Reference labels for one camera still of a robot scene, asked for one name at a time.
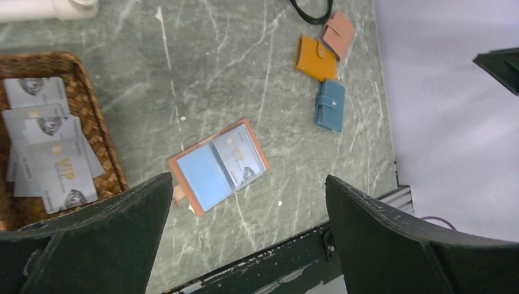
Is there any silver VIP card top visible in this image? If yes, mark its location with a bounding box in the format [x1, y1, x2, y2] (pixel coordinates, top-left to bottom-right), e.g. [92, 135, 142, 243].
[28, 138, 98, 214]

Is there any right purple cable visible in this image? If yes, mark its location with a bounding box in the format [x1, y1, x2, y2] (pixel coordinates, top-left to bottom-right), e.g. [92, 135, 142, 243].
[420, 216, 457, 232]

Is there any silver VIP card upper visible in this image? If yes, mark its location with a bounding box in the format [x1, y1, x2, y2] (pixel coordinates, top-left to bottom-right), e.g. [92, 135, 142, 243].
[2, 77, 70, 115]

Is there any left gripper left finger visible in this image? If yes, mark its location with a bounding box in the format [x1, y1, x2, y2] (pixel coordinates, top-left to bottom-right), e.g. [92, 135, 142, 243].
[1, 173, 173, 293]

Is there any mustard yellow card holder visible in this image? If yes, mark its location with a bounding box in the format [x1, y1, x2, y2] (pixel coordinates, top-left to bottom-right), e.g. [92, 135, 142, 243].
[294, 34, 337, 82]

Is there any black cable loop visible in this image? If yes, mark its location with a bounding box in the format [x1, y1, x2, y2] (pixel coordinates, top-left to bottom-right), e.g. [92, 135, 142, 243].
[289, 0, 334, 26]

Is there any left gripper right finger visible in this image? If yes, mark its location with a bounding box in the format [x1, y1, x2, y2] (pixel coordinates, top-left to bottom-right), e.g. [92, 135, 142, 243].
[326, 175, 518, 293]

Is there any white pvc pipe frame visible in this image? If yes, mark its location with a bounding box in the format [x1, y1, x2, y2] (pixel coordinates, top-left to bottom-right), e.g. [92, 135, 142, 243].
[1, 0, 100, 23]

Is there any silver VIP card in holder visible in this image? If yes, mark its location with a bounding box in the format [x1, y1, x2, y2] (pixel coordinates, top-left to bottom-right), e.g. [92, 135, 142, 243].
[214, 124, 266, 189]

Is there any silver VIP card middle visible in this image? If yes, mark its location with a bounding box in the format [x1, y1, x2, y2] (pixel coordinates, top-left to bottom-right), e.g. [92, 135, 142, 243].
[23, 115, 105, 178]

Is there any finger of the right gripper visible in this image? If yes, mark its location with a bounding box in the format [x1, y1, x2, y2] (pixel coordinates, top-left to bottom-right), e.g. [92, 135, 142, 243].
[472, 47, 518, 96]

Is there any aluminium rail frame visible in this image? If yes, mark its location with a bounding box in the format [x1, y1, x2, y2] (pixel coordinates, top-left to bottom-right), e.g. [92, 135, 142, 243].
[376, 186, 414, 215]

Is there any grey card in basket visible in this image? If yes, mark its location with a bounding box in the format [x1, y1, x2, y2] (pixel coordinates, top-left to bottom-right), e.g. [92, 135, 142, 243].
[1, 104, 65, 198]

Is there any brown wicker basket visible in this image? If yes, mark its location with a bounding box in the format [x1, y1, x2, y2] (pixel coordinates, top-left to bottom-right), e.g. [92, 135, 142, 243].
[1, 51, 128, 231]

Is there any blue card holder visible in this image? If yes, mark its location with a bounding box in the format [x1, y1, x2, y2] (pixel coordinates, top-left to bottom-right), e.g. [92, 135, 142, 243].
[314, 78, 346, 132]

